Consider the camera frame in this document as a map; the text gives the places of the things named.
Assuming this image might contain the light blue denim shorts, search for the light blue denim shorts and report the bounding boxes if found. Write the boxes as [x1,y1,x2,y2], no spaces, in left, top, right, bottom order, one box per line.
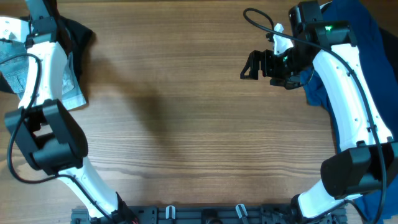
[1,42,86,110]

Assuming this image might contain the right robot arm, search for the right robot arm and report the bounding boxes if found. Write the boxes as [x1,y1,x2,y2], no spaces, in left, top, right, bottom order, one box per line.
[240,1,397,223]

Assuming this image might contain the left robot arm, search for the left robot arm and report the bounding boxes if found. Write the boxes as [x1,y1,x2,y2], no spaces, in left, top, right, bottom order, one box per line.
[4,1,139,223]

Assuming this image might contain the black garment at right edge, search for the black garment at right edge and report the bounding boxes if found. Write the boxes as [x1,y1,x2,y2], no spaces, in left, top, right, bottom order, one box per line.
[379,28,398,80]

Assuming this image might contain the dark blue t-shirt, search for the dark blue t-shirt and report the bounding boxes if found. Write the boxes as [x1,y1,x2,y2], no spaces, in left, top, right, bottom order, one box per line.
[300,0,397,223]

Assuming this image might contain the right black cable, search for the right black cable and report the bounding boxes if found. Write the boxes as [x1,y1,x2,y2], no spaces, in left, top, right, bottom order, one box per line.
[243,7,387,224]

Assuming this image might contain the black cable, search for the black cable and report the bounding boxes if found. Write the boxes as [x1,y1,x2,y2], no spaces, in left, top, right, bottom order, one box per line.
[0,52,116,223]
[243,7,387,224]

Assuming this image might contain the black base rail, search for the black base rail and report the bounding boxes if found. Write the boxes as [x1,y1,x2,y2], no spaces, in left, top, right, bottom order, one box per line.
[70,203,348,224]

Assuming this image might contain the left black cable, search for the left black cable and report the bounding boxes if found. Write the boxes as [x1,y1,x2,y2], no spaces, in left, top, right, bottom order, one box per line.
[0,52,116,223]

